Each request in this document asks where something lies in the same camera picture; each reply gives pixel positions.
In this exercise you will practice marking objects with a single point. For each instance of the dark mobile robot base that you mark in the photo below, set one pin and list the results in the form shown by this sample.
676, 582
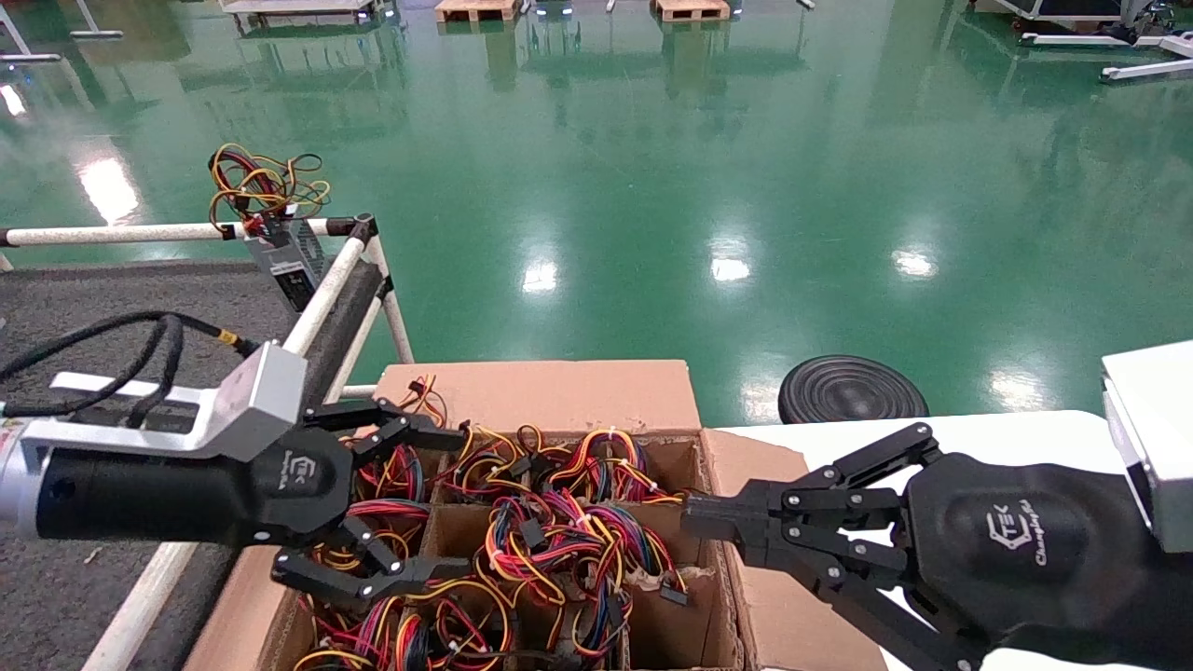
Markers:
554, 7

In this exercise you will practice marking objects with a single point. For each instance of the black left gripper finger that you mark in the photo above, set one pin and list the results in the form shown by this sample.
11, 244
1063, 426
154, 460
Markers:
410, 431
373, 582

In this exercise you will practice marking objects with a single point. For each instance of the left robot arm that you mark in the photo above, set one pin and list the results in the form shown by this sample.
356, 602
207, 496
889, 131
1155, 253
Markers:
11, 485

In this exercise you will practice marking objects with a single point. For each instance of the white pipe frame cart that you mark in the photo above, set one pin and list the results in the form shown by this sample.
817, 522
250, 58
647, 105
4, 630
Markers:
322, 298

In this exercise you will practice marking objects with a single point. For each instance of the white equipment base rail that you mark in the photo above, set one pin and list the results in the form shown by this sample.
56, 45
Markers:
1100, 39
1146, 70

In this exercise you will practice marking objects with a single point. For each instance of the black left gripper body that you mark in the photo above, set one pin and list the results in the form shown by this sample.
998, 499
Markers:
140, 494

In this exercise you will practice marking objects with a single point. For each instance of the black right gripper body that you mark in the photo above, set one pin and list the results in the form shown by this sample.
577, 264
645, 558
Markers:
1025, 550

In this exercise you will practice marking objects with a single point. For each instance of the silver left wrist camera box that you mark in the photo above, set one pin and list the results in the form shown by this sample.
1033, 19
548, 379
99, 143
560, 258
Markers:
252, 401

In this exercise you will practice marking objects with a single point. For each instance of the wooden pallet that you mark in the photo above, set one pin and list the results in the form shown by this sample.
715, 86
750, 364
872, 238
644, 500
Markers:
477, 9
692, 9

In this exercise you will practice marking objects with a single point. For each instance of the brown cardboard divider box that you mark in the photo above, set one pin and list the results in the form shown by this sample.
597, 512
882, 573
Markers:
559, 396

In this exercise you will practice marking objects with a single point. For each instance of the white stand leg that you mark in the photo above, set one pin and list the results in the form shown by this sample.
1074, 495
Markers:
28, 58
98, 34

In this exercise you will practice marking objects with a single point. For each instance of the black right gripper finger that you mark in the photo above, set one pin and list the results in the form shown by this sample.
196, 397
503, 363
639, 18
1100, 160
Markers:
755, 548
746, 508

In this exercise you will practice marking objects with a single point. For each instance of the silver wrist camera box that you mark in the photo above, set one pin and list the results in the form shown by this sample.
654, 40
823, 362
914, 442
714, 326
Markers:
252, 401
1156, 438

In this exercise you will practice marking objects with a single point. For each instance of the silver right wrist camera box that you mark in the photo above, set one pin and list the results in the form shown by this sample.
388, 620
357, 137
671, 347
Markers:
1156, 438

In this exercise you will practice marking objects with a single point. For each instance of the grey background table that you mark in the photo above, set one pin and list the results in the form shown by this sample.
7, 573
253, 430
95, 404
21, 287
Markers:
298, 7

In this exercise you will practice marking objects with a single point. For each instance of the black round ribbed disc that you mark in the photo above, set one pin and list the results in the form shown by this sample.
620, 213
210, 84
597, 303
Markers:
848, 391

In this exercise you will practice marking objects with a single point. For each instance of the black wheeled equipment case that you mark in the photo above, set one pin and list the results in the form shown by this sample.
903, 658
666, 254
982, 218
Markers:
1062, 7

